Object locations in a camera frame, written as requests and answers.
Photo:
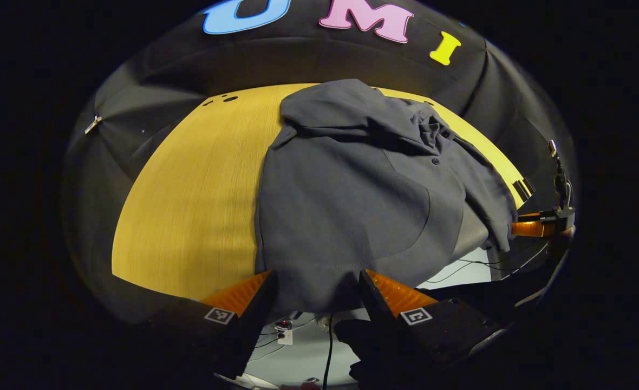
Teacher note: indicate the grey button shirt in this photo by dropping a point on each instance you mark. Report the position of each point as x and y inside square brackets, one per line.
[341, 216]

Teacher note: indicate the black table edge bracket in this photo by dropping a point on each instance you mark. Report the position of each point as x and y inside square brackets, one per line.
[524, 187]

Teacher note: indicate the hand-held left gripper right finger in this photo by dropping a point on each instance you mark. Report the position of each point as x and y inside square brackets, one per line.
[384, 325]

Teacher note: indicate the silver metal clip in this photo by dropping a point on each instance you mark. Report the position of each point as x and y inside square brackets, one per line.
[553, 148]
[93, 124]

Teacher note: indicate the black backdrop cloth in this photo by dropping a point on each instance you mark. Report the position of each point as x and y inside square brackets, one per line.
[162, 70]

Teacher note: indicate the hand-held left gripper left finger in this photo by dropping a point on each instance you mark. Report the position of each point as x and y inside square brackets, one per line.
[252, 319]

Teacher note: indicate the white power socket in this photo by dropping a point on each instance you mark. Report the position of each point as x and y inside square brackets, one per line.
[285, 336]

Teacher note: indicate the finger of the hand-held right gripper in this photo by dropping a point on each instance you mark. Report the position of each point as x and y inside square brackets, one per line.
[530, 229]

